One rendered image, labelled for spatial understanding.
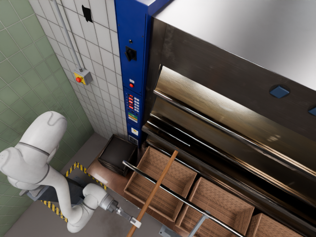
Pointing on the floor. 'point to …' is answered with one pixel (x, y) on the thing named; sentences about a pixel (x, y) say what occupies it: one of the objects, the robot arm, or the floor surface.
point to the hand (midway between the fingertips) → (135, 222)
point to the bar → (164, 231)
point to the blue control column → (129, 7)
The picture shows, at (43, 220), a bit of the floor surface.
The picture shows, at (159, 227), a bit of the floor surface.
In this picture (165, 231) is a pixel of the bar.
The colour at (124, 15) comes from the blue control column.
